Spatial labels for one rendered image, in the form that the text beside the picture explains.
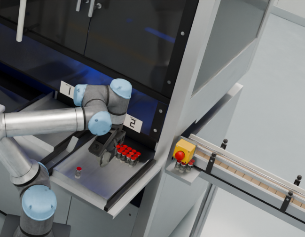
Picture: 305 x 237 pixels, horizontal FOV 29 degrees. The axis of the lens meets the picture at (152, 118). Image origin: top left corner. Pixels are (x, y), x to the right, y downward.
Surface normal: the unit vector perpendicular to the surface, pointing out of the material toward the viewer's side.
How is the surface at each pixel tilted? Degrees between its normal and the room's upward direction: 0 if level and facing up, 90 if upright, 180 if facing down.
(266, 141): 0
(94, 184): 0
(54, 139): 0
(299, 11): 90
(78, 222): 90
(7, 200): 90
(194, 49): 90
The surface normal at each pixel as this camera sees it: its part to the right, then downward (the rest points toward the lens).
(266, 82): 0.22, -0.81
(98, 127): 0.26, 0.59
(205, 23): -0.47, 0.40
